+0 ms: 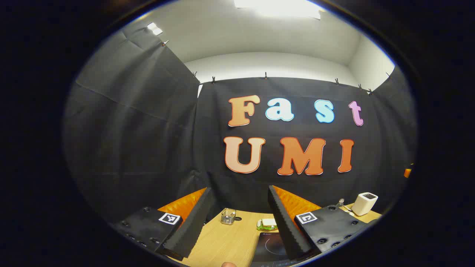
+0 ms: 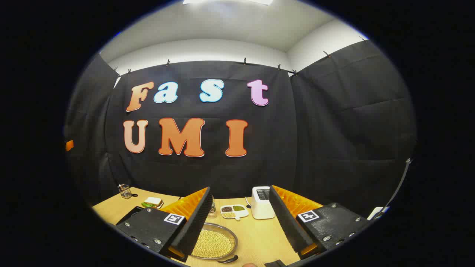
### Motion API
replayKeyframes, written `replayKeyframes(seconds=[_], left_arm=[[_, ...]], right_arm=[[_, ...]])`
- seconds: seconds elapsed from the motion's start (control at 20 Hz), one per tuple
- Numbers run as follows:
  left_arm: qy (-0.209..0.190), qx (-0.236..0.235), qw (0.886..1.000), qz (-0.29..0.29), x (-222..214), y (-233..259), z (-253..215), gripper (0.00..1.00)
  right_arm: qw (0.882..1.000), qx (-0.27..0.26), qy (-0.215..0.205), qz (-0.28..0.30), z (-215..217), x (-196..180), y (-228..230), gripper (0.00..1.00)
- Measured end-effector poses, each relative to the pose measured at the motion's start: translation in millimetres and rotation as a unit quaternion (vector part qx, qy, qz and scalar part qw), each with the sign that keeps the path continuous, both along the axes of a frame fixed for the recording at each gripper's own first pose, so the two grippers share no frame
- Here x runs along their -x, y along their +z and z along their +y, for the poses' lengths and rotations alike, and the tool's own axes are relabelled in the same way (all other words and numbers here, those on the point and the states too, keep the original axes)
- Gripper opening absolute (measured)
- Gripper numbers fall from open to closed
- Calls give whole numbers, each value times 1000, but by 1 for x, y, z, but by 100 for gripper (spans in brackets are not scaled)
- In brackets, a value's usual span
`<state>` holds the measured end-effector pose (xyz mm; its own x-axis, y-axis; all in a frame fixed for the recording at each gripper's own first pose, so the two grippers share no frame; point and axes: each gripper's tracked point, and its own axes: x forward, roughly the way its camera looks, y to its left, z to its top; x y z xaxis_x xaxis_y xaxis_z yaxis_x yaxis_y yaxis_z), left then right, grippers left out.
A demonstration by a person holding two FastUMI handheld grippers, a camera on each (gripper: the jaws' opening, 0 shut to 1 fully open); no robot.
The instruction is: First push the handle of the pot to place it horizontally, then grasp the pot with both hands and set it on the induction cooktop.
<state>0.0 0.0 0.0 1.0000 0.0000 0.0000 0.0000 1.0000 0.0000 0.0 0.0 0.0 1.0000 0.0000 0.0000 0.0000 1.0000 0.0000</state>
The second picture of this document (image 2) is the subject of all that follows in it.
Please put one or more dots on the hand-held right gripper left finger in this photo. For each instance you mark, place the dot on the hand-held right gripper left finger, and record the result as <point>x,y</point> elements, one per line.
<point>196,226</point>

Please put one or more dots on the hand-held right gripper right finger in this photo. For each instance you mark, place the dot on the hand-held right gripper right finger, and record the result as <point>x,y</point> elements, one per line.
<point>287,222</point>

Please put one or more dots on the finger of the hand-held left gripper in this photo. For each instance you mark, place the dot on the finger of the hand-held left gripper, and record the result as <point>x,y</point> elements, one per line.
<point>69,145</point>

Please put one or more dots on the black induction cooktop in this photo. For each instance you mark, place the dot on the black induction cooktop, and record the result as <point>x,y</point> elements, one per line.
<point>130,215</point>

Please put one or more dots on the clear plastic water bottle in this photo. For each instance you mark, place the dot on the clear plastic water bottle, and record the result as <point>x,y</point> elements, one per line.
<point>212,212</point>

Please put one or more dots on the pile of soybeans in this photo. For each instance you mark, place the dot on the pile of soybeans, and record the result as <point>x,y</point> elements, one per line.
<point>211,244</point>

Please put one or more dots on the white toaster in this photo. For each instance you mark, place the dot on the white toaster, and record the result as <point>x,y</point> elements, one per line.
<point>259,207</point>

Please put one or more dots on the white divided dish of beans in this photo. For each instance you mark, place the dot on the white divided dish of beans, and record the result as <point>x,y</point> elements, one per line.
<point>233,213</point>

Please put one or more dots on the small white plate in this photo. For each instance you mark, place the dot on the small white plate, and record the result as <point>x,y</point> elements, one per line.
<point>161,204</point>

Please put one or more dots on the sandwich with lettuce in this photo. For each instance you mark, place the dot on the sandwich with lettuce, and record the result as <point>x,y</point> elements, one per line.
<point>152,202</point>

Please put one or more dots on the black backdrop cloth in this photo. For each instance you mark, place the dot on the black backdrop cloth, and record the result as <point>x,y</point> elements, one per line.
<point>297,129</point>

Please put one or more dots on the ceiling light panel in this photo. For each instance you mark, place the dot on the ceiling light panel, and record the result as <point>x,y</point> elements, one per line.
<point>226,2</point>

